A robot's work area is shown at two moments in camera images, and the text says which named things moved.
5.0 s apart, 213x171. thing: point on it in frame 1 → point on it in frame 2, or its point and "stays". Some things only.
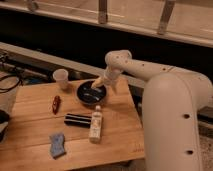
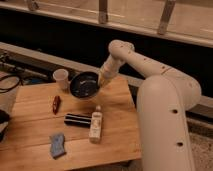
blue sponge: [57, 144] stays
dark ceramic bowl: [91, 95] → [84, 85]
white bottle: [95, 127] stays
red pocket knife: [56, 103] stays
